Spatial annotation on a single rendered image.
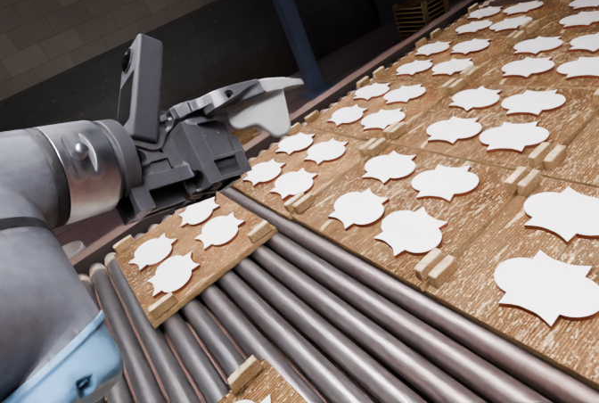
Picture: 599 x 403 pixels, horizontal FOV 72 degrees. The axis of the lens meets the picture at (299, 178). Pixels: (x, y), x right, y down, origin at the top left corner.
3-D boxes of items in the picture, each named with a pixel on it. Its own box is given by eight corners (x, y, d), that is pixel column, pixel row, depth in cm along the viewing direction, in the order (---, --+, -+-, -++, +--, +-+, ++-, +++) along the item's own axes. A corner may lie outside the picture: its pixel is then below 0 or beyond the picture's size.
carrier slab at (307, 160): (289, 221, 104) (283, 208, 102) (224, 183, 137) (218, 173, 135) (383, 149, 117) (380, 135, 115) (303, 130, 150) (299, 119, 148)
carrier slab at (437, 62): (464, 86, 130) (462, 74, 128) (372, 84, 163) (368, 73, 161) (522, 39, 144) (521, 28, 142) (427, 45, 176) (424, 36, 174)
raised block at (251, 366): (235, 396, 66) (228, 386, 65) (230, 389, 67) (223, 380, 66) (264, 367, 68) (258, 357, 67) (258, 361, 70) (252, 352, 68)
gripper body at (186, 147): (218, 195, 45) (112, 234, 36) (184, 126, 46) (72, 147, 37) (259, 167, 40) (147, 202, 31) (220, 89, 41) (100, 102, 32)
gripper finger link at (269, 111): (323, 121, 43) (242, 159, 41) (297, 73, 44) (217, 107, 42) (329, 111, 40) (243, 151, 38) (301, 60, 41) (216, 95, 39)
